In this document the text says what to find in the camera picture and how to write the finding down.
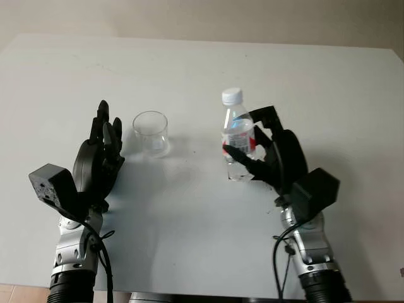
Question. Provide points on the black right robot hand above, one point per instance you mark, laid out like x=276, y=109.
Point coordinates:
x=290, y=158

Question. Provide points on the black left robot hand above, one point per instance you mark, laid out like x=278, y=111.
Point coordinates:
x=88, y=165

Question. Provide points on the clear plastic water bottle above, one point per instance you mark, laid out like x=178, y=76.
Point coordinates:
x=235, y=126

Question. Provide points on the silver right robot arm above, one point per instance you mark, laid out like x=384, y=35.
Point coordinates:
x=315, y=252

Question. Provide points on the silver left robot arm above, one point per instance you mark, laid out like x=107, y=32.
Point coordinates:
x=69, y=255

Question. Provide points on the clear glass cup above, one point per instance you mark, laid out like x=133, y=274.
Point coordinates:
x=151, y=135

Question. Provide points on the dark grey robot torso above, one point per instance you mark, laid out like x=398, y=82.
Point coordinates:
x=151, y=298

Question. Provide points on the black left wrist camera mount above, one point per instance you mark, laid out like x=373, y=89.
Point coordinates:
x=53, y=186

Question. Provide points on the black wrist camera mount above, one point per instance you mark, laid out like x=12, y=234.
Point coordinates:
x=53, y=186
x=318, y=189

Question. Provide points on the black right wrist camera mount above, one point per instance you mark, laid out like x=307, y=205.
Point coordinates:
x=318, y=189

